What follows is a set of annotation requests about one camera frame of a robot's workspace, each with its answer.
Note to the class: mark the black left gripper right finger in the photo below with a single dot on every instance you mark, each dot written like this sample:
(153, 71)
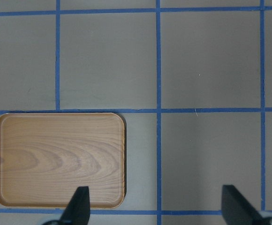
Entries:
(236, 209)

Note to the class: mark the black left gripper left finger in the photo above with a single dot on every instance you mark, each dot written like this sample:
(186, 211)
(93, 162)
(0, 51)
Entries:
(77, 211)

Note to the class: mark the wooden tray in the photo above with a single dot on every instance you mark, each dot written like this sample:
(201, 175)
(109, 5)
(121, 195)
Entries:
(45, 157)

